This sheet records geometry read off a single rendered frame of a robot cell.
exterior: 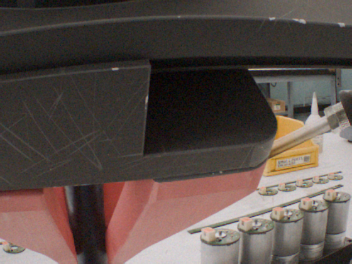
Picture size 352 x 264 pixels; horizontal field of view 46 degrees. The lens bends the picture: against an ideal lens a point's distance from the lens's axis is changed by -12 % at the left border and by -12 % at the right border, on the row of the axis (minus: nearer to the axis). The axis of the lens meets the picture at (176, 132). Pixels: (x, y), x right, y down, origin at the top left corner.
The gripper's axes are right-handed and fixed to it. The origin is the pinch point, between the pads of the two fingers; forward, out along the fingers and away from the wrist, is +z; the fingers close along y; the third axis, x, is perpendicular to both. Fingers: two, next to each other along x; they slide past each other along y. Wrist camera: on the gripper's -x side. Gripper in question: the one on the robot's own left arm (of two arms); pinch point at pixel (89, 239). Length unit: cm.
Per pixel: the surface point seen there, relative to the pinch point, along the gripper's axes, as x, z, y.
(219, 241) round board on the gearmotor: -5.8, 10.9, -8.0
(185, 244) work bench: -13.5, 23.4, -9.5
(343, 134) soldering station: -39, 39, -49
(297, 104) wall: -389, 345, -303
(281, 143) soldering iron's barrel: -7.6, 4.7, -11.0
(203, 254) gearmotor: -5.7, 12.0, -7.2
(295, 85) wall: -404, 323, -302
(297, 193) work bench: -20.5, 28.0, -26.0
